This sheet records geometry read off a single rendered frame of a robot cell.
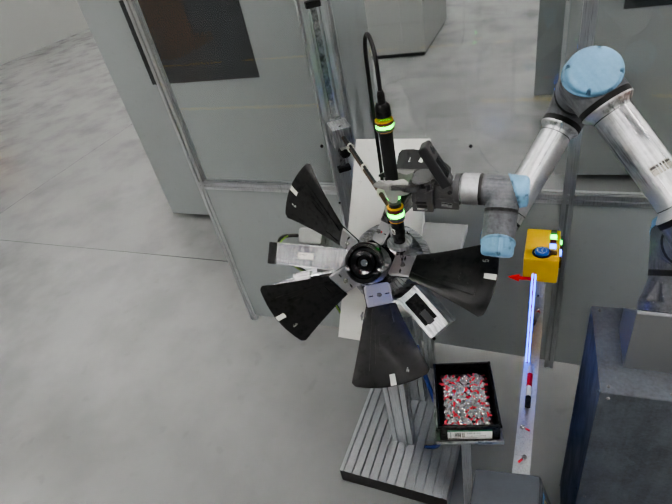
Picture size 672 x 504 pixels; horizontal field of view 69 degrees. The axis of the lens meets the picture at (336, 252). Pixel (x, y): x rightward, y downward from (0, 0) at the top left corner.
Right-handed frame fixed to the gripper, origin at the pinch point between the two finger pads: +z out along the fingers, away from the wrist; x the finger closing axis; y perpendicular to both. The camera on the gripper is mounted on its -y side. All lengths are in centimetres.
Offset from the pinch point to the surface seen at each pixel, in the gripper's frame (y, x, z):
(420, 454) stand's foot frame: 139, 5, 0
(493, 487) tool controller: 23, -60, -35
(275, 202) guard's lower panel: 58, 70, 82
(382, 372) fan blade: 50, -22, -1
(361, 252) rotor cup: 22.4, -3.4, 7.3
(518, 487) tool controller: 22, -60, -39
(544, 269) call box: 43, 21, -41
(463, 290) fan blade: 29.1, -6.7, -21.3
